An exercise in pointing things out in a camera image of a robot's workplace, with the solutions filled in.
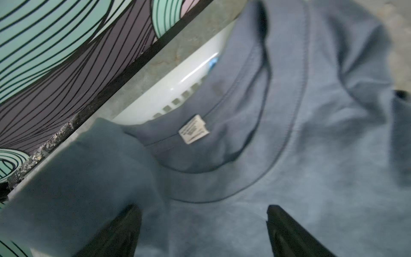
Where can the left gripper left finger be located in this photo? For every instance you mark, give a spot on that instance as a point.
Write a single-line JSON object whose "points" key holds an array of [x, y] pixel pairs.
{"points": [[119, 238]]}

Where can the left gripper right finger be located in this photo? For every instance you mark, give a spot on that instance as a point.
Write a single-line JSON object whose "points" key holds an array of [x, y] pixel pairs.
{"points": [[289, 239]]}

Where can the white plastic laundry basket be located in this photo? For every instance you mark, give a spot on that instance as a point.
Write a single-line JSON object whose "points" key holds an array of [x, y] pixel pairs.
{"points": [[160, 86]]}

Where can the grey t-shirt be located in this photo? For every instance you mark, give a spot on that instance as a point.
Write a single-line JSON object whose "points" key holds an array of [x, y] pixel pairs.
{"points": [[299, 111]]}

